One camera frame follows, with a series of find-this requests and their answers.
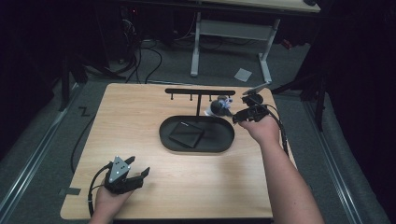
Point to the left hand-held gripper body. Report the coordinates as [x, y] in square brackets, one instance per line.
[120, 177]

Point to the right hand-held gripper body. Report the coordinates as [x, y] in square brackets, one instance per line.
[255, 107]

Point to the black and pink plush toy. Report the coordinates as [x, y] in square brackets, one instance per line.
[219, 106]

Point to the black tray with hook rack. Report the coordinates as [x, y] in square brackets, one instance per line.
[196, 137]

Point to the black wallet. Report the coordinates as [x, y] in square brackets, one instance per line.
[186, 134]

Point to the person's right hand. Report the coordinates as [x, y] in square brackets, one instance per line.
[261, 130]

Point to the person's left hand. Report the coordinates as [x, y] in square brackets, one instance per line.
[109, 202]

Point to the grey paper sheet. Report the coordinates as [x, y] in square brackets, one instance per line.
[243, 75]

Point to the grey tape strip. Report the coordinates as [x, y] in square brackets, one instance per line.
[71, 191]

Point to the black metal stand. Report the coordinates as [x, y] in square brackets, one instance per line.
[314, 93]
[67, 81]

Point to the red object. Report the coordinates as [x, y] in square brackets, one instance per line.
[287, 44]

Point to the white-framed desk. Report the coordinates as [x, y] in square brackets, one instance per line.
[232, 29]

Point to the metal floor rail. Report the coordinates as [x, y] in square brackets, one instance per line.
[34, 155]
[334, 165]

